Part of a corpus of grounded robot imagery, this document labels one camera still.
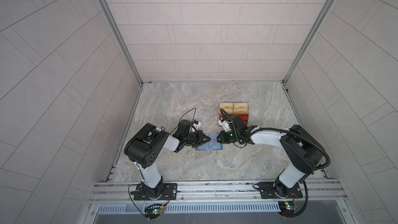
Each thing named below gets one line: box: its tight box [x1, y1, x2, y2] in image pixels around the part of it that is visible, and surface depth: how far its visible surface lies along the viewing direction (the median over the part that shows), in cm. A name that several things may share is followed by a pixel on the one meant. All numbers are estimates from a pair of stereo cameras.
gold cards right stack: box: [233, 102, 249, 115], surface depth 95 cm
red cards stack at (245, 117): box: [236, 113, 249, 126], surface depth 95 cm
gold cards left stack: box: [219, 102, 234, 115], surface depth 95 cm
